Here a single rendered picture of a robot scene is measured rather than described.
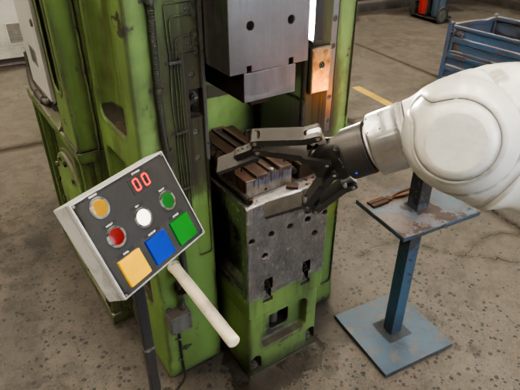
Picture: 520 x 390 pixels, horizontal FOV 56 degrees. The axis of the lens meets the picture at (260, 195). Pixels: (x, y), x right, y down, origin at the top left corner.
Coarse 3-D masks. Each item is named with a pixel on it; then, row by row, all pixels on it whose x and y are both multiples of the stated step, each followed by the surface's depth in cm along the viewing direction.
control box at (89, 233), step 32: (160, 160) 140; (96, 192) 123; (128, 192) 130; (160, 192) 138; (64, 224) 122; (96, 224) 121; (128, 224) 128; (160, 224) 136; (96, 256) 121; (128, 288) 125
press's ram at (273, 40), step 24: (216, 0) 139; (240, 0) 137; (264, 0) 141; (288, 0) 146; (216, 24) 143; (240, 24) 140; (264, 24) 145; (288, 24) 150; (216, 48) 148; (240, 48) 144; (264, 48) 149; (288, 48) 154; (240, 72) 148
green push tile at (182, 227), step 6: (180, 216) 141; (186, 216) 143; (174, 222) 139; (180, 222) 141; (186, 222) 142; (192, 222) 144; (174, 228) 138; (180, 228) 140; (186, 228) 142; (192, 228) 143; (174, 234) 139; (180, 234) 140; (186, 234) 141; (192, 234) 143; (180, 240) 139; (186, 240) 141
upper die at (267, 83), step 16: (288, 64) 157; (208, 80) 170; (224, 80) 160; (240, 80) 152; (256, 80) 152; (272, 80) 156; (288, 80) 159; (240, 96) 154; (256, 96) 155; (272, 96) 159
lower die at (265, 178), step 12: (216, 132) 199; (240, 132) 201; (216, 144) 192; (228, 144) 192; (216, 156) 185; (240, 168) 178; (252, 168) 176; (264, 168) 175; (288, 168) 178; (240, 180) 172; (252, 180) 170; (264, 180) 174; (276, 180) 177; (288, 180) 181; (252, 192) 173
